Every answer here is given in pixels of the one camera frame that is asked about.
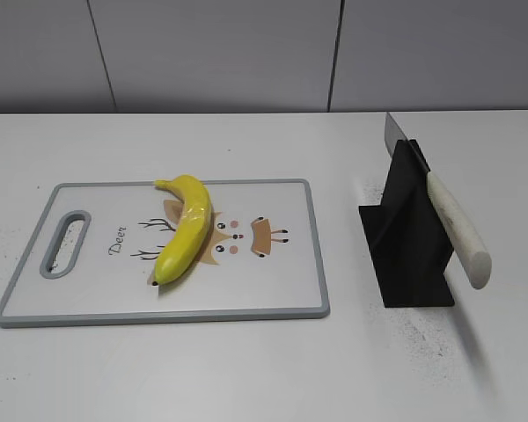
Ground white-handled kitchen knife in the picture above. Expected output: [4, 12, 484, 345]
[384, 112, 492, 289]

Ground yellow plastic banana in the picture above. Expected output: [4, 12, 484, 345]
[151, 174, 212, 286]

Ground black knife stand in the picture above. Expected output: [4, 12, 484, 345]
[359, 140, 455, 308]

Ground white grey-rimmed cutting board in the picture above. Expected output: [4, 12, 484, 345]
[0, 178, 329, 328]

